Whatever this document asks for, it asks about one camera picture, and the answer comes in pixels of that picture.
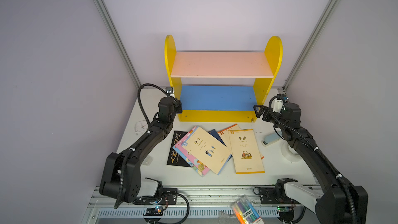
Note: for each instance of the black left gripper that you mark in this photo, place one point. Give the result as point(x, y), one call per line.
point(177, 106)

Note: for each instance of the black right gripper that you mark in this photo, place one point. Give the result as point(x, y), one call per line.
point(266, 113)

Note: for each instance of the beige book blue spine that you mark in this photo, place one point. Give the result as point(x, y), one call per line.
point(207, 149)

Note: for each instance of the pink cartoon cover book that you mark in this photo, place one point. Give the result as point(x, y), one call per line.
point(196, 164)

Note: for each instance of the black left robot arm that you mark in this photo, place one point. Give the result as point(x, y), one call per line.
point(121, 179)

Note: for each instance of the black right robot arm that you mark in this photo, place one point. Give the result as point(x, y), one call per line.
point(341, 202)

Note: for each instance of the yellow pink blue bookshelf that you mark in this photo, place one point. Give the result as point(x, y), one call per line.
point(222, 86)

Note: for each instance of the light blue stapler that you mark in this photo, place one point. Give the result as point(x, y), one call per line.
point(271, 138)

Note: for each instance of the small white alarm clock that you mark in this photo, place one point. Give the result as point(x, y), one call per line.
point(140, 126)

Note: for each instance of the beige book orange border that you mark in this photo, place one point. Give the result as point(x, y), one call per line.
point(228, 130)

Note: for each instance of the dark blue book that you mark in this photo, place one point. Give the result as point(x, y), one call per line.
point(216, 135)

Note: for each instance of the beige book yellow border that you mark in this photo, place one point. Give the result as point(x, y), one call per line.
point(248, 166)

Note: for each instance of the clear tape roll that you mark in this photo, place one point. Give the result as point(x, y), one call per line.
point(290, 154)

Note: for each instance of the clear plastic small box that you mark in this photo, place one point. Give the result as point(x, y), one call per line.
point(147, 161)

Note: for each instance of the pack of coloured markers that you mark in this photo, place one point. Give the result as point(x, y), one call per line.
point(245, 211)

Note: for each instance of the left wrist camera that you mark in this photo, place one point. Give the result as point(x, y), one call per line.
point(169, 90)

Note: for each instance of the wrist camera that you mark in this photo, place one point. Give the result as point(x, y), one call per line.
point(169, 90)
point(278, 103)

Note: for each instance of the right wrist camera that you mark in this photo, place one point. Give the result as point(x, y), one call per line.
point(278, 103)

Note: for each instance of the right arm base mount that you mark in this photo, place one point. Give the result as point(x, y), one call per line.
point(275, 194)

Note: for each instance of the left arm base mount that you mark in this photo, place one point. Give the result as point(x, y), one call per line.
point(156, 205)

